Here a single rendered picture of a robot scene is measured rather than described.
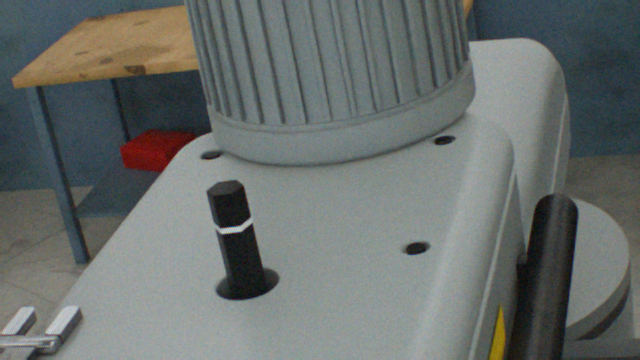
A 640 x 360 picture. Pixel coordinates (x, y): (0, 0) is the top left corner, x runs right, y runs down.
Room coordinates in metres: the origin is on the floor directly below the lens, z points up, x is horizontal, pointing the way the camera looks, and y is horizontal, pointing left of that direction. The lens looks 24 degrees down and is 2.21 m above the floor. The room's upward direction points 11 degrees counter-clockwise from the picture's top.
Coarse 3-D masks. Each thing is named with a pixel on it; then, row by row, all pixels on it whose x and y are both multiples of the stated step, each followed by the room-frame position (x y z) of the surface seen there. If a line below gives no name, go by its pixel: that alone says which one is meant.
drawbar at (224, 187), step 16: (208, 192) 0.60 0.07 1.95; (224, 192) 0.59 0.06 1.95; (240, 192) 0.60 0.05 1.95; (224, 208) 0.59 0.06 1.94; (240, 208) 0.59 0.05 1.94; (224, 224) 0.59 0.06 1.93; (240, 224) 0.59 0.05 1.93; (224, 240) 0.59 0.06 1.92; (240, 240) 0.59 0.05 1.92; (224, 256) 0.60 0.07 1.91; (240, 256) 0.59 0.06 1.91; (256, 256) 0.60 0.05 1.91; (240, 272) 0.59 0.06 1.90; (256, 272) 0.59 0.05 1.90; (240, 288) 0.59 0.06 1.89; (256, 288) 0.59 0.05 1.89
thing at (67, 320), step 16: (16, 320) 0.59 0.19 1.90; (32, 320) 0.60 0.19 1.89; (64, 320) 0.58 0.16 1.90; (80, 320) 0.59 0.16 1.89; (16, 336) 0.57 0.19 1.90; (32, 336) 0.57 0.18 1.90; (48, 336) 0.57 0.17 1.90; (64, 336) 0.57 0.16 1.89; (0, 352) 0.57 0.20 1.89; (16, 352) 0.56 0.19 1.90; (32, 352) 0.55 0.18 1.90; (48, 352) 0.56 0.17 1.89
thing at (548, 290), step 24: (552, 216) 0.76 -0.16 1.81; (576, 216) 0.78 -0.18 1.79; (552, 240) 0.73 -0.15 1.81; (528, 264) 0.71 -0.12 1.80; (552, 264) 0.70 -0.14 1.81; (528, 288) 0.67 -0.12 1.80; (552, 288) 0.67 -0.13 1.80; (528, 312) 0.64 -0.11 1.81; (552, 312) 0.64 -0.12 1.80; (528, 336) 0.61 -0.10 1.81; (552, 336) 0.62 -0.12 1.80
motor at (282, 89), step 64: (192, 0) 0.80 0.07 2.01; (256, 0) 0.75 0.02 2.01; (320, 0) 0.74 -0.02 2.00; (384, 0) 0.75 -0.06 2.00; (448, 0) 0.79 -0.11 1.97; (256, 64) 0.76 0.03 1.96; (320, 64) 0.74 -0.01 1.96; (384, 64) 0.75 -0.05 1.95; (448, 64) 0.78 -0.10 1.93; (256, 128) 0.77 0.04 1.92; (320, 128) 0.74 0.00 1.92; (384, 128) 0.74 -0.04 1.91
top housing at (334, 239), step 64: (448, 128) 0.77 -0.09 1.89; (192, 192) 0.74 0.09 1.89; (256, 192) 0.72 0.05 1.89; (320, 192) 0.70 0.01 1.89; (384, 192) 0.68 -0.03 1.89; (448, 192) 0.67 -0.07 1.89; (512, 192) 0.73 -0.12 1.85; (128, 256) 0.66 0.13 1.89; (192, 256) 0.65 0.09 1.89; (320, 256) 0.62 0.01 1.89; (384, 256) 0.60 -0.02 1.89; (448, 256) 0.59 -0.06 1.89; (512, 256) 0.70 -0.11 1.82; (128, 320) 0.58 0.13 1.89; (192, 320) 0.57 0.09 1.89; (256, 320) 0.56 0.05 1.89; (320, 320) 0.54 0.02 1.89; (384, 320) 0.53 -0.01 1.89; (448, 320) 0.53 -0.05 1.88; (512, 320) 0.67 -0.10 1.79
